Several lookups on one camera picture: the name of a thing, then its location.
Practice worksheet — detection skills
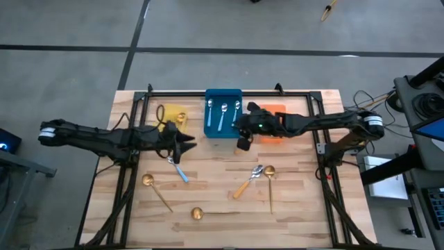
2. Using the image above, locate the orange translucent plastic bin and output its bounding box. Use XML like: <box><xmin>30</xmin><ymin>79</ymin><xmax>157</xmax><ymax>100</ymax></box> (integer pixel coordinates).
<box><xmin>259</xmin><ymin>103</ymin><xmax>288</xmax><ymax>144</ymax></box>

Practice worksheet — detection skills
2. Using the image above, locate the black device with blue light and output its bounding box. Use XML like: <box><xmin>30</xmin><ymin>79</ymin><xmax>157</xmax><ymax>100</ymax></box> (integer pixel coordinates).
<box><xmin>0</xmin><ymin>127</ymin><xmax>23</xmax><ymax>156</ymax></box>

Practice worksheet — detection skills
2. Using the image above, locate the blue screen panel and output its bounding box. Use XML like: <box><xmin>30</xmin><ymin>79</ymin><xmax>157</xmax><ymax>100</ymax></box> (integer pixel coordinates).
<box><xmin>415</xmin><ymin>117</ymin><xmax>444</xmax><ymax>144</ymax></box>

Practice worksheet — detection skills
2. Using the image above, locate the yellow floor cable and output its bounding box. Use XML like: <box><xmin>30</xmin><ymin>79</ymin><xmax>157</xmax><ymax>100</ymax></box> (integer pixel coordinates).
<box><xmin>345</xmin><ymin>95</ymin><xmax>391</xmax><ymax>119</ymax></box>

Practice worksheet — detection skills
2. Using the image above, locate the coiled black cable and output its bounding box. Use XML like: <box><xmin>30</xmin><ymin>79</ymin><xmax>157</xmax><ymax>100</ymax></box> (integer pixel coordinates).
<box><xmin>411</xmin><ymin>92</ymin><xmax>444</xmax><ymax>122</ymax></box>

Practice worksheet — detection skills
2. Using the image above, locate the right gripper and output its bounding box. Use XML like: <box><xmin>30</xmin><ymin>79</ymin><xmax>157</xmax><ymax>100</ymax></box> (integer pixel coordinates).
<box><xmin>236</xmin><ymin>101</ymin><xmax>282</xmax><ymax>152</ymax></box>

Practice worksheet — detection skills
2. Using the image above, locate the black pole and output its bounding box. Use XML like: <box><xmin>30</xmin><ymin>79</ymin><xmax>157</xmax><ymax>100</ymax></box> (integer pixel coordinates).
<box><xmin>359</xmin><ymin>144</ymin><xmax>418</xmax><ymax>186</ymax></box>
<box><xmin>407</xmin><ymin>56</ymin><xmax>444</xmax><ymax>88</ymax></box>

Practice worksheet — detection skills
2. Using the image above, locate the yellow translucent plastic bin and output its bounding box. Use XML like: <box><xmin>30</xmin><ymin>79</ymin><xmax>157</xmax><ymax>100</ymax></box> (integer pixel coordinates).
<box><xmin>154</xmin><ymin>103</ymin><xmax>189</xmax><ymax>135</ymax></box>

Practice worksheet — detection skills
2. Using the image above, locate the keyboard with coloured keys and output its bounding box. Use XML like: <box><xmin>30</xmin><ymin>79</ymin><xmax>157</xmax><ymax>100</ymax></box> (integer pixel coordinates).
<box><xmin>425</xmin><ymin>186</ymin><xmax>444</xmax><ymax>232</ymax></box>

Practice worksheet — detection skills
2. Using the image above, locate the blue plastic bin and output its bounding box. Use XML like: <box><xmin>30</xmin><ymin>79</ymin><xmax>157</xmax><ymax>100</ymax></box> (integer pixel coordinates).
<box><xmin>203</xmin><ymin>88</ymin><xmax>244</xmax><ymax>139</ymax></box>

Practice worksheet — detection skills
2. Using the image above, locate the white box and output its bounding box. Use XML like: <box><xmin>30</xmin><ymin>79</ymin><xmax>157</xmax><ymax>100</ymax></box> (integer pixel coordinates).
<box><xmin>363</xmin><ymin>155</ymin><xmax>410</xmax><ymax>201</ymax></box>

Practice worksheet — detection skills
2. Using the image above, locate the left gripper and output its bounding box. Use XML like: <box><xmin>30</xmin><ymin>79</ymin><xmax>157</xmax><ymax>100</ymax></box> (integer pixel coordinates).
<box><xmin>149</xmin><ymin>120</ymin><xmax>197</xmax><ymax>165</ymax></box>

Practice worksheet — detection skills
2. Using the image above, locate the grey equipment cart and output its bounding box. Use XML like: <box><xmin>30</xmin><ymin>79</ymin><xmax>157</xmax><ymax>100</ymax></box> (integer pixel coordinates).
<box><xmin>393</xmin><ymin>55</ymin><xmax>444</xmax><ymax>250</ymax></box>

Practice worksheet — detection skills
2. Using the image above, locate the yellow cable with black plug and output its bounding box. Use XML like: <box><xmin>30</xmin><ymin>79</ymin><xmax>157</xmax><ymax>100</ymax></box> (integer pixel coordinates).
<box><xmin>320</xmin><ymin>0</ymin><xmax>339</xmax><ymax>23</ymax></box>

